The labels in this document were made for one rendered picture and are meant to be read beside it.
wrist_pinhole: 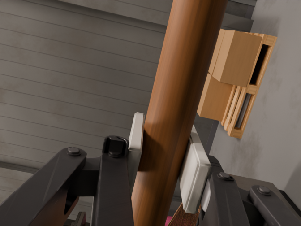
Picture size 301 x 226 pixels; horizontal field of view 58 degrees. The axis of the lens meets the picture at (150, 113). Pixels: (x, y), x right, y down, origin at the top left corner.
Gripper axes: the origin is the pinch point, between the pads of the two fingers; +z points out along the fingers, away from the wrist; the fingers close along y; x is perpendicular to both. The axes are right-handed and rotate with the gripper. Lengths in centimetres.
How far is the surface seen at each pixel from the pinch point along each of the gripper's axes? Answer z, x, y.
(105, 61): 353, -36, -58
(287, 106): 200, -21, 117
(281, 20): 262, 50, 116
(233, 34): 261, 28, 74
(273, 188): 157, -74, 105
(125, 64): 353, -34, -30
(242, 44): 260, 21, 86
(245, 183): 155, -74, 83
